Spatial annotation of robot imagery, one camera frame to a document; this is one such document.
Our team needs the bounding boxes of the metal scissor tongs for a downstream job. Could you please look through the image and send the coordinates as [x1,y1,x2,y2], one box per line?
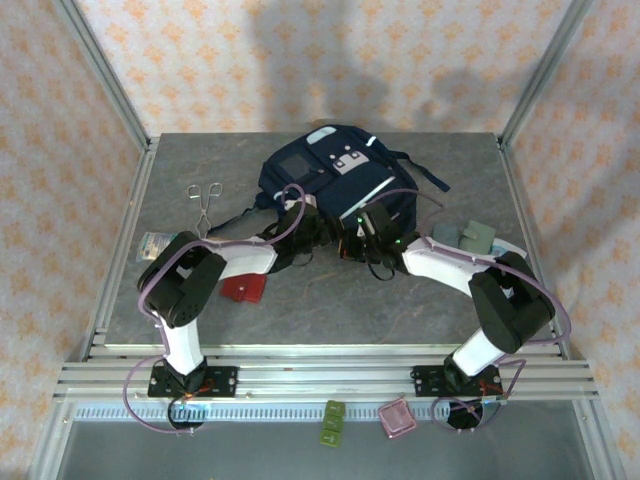
[187,182,224,236]

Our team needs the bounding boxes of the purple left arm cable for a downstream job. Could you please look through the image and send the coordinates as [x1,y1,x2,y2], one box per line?
[122,183,309,436]

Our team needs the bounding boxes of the aluminium front rail beam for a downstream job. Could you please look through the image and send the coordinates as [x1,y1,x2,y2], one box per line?
[52,344,599,401]

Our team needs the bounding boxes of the black round cable port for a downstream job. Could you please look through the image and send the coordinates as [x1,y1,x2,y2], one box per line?
[444,397,504,432]

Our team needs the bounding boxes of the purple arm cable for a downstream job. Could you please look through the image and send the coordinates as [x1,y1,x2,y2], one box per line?
[122,183,309,436]
[367,188,572,434]

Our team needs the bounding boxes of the light blue white packet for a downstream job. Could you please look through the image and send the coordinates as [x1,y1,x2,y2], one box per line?
[492,238,529,261]

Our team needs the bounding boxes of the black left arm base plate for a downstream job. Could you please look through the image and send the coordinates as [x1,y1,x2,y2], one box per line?
[148,364,240,400]

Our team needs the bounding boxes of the small clear packet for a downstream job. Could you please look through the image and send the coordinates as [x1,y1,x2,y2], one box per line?
[138,231,177,264]

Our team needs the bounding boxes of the slotted grey cable duct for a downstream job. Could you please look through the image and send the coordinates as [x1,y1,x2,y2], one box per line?
[74,403,576,422]

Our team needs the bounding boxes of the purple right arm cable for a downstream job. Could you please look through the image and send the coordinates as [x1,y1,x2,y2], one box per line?
[367,188,572,434]

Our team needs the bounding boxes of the red snap wallet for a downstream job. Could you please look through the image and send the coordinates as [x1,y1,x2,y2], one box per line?
[219,273,269,304]

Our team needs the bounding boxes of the navy blue backpack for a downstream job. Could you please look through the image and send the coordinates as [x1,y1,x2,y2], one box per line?
[207,123,451,239]

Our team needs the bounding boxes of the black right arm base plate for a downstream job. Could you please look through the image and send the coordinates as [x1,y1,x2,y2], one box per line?
[409,364,503,400]

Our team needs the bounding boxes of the aluminium side rail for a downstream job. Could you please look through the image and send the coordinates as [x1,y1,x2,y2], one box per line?
[82,139,161,361]
[497,134,571,361]

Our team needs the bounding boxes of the grey-green snap pouch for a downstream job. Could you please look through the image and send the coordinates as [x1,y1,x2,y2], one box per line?
[458,219,497,256]

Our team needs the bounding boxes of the pink square plastic case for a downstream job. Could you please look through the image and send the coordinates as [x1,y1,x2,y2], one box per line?
[377,397,419,440]

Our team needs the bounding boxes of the aluminium frame post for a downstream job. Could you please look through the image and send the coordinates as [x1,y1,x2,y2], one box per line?
[499,0,596,146]
[52,0,152,151]

